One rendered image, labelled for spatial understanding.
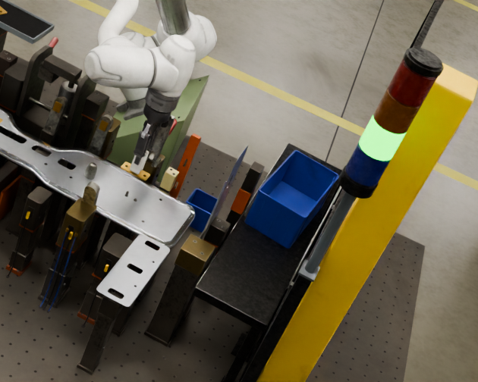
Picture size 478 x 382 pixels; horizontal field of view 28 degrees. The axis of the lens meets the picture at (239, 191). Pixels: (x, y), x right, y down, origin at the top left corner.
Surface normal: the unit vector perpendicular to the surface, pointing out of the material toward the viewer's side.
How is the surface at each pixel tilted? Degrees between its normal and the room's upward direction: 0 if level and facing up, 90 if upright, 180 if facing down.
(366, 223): 90
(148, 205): 0
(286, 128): 0
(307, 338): 90
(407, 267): 0
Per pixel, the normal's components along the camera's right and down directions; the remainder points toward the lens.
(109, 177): 0.34, -0.75
